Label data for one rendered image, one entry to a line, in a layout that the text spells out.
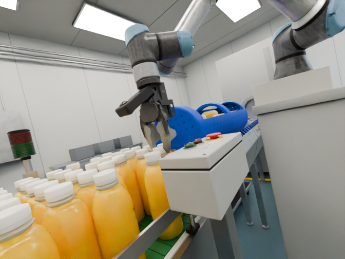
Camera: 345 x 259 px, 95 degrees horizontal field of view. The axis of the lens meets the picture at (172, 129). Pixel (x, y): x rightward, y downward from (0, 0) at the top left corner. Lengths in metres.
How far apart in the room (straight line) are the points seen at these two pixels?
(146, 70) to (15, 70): 3.76
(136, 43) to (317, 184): 0.84
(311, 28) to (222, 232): 0.75
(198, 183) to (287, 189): 0.69
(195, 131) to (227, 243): 0.41
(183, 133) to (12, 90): 3.59
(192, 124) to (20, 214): 0.56
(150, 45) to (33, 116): 3.54
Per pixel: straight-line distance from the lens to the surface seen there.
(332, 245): 1.03
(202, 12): 0.76
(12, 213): 0.27
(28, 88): 4.04
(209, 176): 0.25
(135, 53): 0.48
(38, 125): 3.88
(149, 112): 0.45
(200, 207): 0.28
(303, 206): 0.95
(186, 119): 0.68
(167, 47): 0.50
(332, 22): 0.84
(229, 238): 0.40
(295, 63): 0.91
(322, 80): 0.84
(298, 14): 0.84
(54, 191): 0.32
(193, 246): 0.44
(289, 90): 0.84
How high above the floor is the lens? 1.16
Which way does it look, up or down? 2 degrees down
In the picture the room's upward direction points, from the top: 13 degrees counter-clockwise
